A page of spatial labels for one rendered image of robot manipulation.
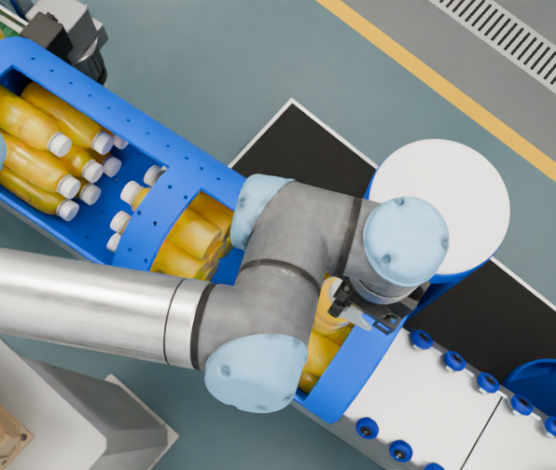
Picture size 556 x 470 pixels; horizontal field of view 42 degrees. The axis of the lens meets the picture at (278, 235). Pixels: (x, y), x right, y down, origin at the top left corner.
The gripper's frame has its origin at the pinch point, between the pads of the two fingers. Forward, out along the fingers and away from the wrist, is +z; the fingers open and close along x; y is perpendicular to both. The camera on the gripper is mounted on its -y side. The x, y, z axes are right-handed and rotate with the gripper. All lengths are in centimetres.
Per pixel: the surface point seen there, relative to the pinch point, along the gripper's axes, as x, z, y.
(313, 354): -6.1, 29.8, 1.4
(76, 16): 32, 57, -88
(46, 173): -6, 30, -57
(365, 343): -1.2, 19.3, 7.1
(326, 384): -9.6, 23.1, 5.7
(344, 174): 60, 128, -21
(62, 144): 0, 27, -57
